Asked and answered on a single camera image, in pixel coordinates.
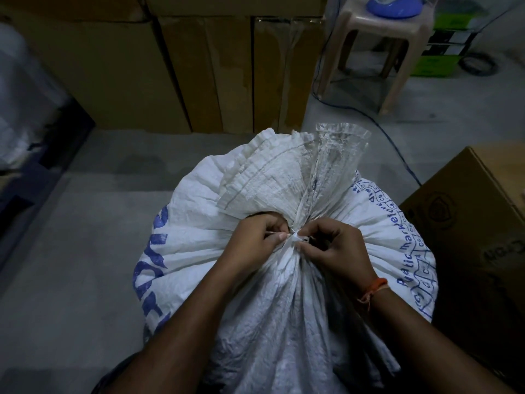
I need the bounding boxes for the person's right hand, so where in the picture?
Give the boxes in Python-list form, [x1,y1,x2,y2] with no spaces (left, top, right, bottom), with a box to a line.
[295,218,379,294]

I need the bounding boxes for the person's left hand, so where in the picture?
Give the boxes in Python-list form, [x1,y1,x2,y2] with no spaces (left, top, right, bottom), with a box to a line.
[221,213,290,282]

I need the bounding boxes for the white plastic tie string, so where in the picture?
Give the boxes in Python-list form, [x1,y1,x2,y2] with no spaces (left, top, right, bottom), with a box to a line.
[264,229,317,247]

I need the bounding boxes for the white woven sack blue print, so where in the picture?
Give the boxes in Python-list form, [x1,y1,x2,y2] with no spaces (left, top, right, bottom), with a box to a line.
[132,122,439,394]

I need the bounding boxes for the person's right forearm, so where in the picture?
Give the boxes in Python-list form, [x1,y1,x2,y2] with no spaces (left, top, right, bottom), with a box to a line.
[361,285,518,394]

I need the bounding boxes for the person's left forearm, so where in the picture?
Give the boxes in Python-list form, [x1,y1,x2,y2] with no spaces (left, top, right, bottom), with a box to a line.
[102,260,252,394]

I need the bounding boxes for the orange wrist thread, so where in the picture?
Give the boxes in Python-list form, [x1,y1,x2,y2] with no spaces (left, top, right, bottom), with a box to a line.
[356,277,389,311]

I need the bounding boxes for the brown cardboard box black print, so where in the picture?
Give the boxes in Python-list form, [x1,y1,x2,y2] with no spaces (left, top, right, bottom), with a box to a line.
[399,145,525,384]

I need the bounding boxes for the taped brown cardboard box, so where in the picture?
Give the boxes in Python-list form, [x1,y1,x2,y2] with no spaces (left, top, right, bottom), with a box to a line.
[252,16,329,134]

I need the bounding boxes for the tall brown cardboard box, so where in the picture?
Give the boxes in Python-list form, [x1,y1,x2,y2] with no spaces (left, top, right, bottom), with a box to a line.
[157,15,254,134]

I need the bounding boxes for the beige plastic stool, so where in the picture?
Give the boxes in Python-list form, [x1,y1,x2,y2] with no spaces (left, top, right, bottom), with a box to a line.
[317,0,436,116]

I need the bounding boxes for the flat brown cardboard box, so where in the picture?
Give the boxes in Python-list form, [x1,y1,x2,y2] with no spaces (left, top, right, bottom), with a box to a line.
[143,0,329,18]

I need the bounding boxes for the green and black box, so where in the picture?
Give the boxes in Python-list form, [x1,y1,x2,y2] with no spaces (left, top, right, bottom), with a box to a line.
[409,11,481,77]

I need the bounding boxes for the large brown cardboard box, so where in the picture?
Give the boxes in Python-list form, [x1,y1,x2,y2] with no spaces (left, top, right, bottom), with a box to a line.
[0,0,193,134]

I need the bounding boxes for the blue and white appliance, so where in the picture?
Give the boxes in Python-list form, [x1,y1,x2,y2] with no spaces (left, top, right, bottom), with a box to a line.
[366,0,424,19]

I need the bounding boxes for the clear plastic wrapped bundle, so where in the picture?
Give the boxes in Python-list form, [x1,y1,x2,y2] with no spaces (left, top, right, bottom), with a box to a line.
[0,24,71,170]

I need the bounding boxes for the blue cable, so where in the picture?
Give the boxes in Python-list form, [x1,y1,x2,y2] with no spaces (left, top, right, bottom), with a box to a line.
[311,0,423,187]

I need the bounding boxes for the black coiled cable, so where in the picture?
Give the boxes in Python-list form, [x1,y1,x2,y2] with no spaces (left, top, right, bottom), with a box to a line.
[458,51,500,77]

